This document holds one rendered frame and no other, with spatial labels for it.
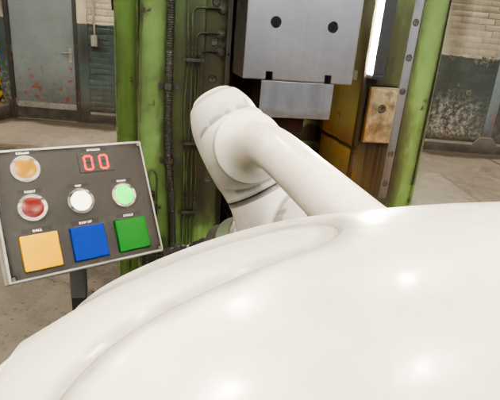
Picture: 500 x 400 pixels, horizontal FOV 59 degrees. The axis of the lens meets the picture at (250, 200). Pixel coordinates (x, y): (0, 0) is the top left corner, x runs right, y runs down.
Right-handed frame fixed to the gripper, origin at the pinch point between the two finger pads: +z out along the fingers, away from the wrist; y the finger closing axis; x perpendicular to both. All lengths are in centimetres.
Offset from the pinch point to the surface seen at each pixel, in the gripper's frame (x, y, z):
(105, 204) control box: 14.3, -6.6, 15.3
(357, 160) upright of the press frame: 17, 72, -1
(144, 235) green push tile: 5.7, 0.8, 13.6
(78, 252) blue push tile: 4.4, -14.6, 15.2
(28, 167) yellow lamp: 24.4, -21.3, 16.6
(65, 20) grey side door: 366, 211, 534
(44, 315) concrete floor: -19, 19, 174
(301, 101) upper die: 32, 42, -9
